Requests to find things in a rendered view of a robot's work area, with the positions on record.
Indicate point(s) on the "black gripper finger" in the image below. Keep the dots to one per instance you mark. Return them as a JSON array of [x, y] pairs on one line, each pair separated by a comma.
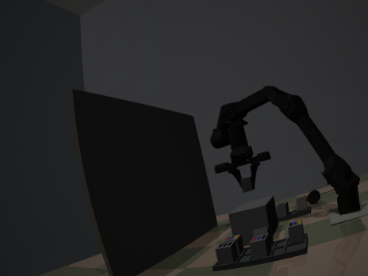
[[237, 175], [253, 172]]

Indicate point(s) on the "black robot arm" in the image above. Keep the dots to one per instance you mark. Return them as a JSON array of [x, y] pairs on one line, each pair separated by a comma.
[[337, 172]]

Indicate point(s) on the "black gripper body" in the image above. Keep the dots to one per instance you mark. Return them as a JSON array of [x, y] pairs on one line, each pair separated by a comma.
[[222, 167]]

